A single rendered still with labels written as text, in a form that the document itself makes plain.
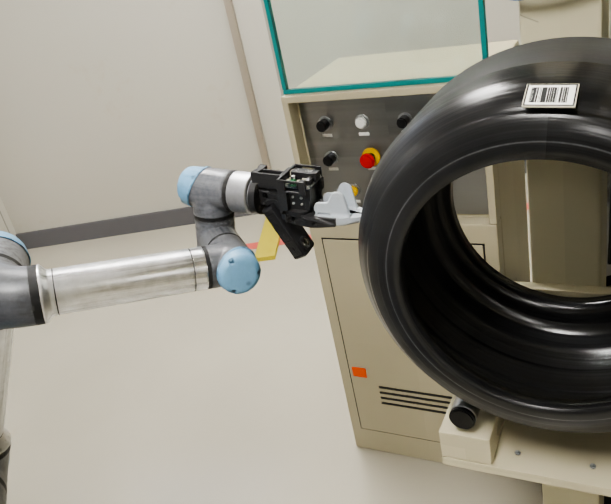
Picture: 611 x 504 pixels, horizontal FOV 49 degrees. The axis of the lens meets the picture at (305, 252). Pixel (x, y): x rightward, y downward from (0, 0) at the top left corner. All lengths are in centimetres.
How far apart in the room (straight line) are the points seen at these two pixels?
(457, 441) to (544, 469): 15
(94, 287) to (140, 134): 333
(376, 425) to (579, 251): 118
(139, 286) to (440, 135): 53
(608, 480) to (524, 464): 13
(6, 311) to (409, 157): 64
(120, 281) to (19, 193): 379
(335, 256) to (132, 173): 271
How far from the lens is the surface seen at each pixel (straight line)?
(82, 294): 111
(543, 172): 132
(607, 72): 91
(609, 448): 129
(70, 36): 438
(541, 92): 87
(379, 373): 218
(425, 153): 91
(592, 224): 135
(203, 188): 122
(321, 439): 253
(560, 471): 124
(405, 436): 234
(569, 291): 140
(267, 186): 116
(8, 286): 111
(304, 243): 120
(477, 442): 121
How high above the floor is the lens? 170
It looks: 27 degrees down
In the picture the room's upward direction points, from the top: 13 degrees counter-clockwise
